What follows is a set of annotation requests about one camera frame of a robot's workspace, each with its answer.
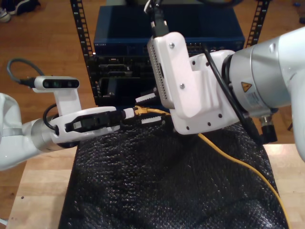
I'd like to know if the yellow network cable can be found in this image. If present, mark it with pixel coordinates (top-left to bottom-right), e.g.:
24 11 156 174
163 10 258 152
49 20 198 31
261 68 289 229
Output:
133 106 293 229

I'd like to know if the black rack shelf tray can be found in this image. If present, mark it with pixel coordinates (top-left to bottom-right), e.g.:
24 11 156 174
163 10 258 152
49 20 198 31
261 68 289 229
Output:
96 76 163 107

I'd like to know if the black rack server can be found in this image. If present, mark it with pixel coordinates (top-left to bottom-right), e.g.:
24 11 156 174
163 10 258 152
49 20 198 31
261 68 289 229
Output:
95 55 155 78

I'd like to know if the black textured mat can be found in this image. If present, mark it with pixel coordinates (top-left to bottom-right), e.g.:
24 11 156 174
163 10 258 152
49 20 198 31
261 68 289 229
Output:
58 119 290 229

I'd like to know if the white sneaker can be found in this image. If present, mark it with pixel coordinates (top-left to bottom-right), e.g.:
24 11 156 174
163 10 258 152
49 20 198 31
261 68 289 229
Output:
0 7 12 23

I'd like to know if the dark sneaker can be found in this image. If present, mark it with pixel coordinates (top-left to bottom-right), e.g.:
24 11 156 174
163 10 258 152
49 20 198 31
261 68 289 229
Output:
6 0 41 15

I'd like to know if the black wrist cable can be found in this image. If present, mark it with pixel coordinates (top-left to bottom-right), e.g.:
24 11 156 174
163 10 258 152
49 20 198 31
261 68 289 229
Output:
202 42 279 146
42 104 61 132

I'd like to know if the grey camera cable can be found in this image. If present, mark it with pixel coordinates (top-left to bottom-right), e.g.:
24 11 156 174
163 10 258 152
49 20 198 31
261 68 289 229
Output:
6 58 46 88

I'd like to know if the blue network switch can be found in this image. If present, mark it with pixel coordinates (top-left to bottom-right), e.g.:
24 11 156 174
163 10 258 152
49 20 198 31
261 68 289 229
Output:
93 4 245 57

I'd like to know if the black perforated rack post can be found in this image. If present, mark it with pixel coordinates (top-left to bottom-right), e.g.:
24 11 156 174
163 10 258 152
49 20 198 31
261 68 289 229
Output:
70 0 101 105
245 0 272 48

